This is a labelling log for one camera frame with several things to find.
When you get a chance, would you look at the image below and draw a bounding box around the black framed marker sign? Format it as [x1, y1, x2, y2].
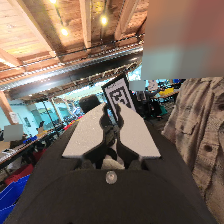
[101, 72, 137, 123]

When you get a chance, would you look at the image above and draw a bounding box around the silver ceiling duct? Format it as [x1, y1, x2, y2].
[0, 46, 144, 91]

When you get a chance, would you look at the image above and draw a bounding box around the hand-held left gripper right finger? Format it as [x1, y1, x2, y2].
[116, 103, 161, 163]

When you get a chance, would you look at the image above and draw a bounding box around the red plastic bin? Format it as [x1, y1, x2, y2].
[4, 164, 34, 186]
[32, 151, 47, 165]

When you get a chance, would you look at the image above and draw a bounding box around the yellow plastic bin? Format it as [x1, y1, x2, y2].
[159, 87, 174, 96]

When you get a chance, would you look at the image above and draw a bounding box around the person's right hand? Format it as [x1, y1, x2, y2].
[101, 146, 125, 170]

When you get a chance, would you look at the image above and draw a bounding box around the blue plastic bin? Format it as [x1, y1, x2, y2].
[23, 136, 38, 144]
[0, 174, 30, 224]

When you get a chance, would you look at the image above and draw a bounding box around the white paper notice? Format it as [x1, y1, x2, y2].
[9, 112, 19, 124]

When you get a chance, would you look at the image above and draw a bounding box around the black floor lamp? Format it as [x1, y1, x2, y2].
[36, 98, 60, 137]

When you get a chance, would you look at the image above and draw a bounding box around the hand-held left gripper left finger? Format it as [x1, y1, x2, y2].
[62, 103, 110, 162]

